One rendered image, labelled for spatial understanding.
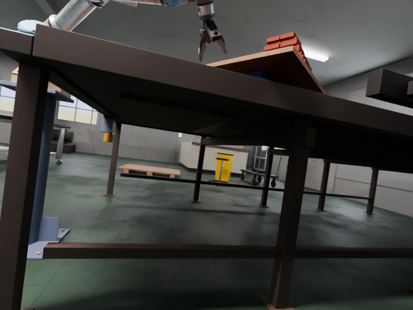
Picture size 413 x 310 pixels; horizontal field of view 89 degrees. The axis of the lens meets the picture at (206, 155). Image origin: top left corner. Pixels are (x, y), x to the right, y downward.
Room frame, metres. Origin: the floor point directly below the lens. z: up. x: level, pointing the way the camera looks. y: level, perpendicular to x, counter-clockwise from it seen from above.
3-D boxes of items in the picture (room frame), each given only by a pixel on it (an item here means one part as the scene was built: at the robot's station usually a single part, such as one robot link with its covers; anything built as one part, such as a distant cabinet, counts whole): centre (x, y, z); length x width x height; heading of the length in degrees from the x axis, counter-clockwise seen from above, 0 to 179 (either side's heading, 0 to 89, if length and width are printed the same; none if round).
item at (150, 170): (4.71, 1.16, 0.06); 1.27 x 0.87 x 0.12; 100
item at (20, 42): (1.58, 0.83, 0.89); 2.08 x 0.08 x 0.06; 15
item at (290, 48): (1.05, -0.20, 1.03); 0.50 x 0.50 x 0.02; 50
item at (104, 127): (1.94, 0.94, 0.77); 0.14 x 0.11 x 0.18; 15
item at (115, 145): (2.48, 1.07, 0.43); 0.12 x 0.12 x 0.85; 15
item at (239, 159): (7.70, -0.14, 0.45); 2.36 x 1.91 x 0.90; 15
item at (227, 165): (5.24, -0.46, 0.34); 0.43 x 0.42 x 0.67; 16
